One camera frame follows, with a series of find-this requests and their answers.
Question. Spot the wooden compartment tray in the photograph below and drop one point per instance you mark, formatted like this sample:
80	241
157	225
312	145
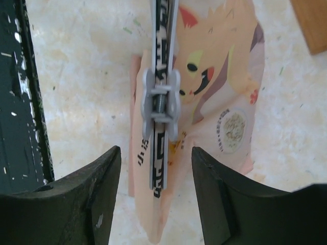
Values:
311	16

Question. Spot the black bag sealing clip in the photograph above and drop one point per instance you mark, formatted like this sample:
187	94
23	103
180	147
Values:
160	105

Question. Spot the pink cat litter bag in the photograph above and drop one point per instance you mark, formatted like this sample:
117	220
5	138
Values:
220	55

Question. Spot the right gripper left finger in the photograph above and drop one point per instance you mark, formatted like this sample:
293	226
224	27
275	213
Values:
76	209

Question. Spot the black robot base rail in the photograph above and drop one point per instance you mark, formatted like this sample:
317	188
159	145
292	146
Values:
26	162

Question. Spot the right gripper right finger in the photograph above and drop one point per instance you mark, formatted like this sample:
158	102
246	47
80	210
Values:
237	210

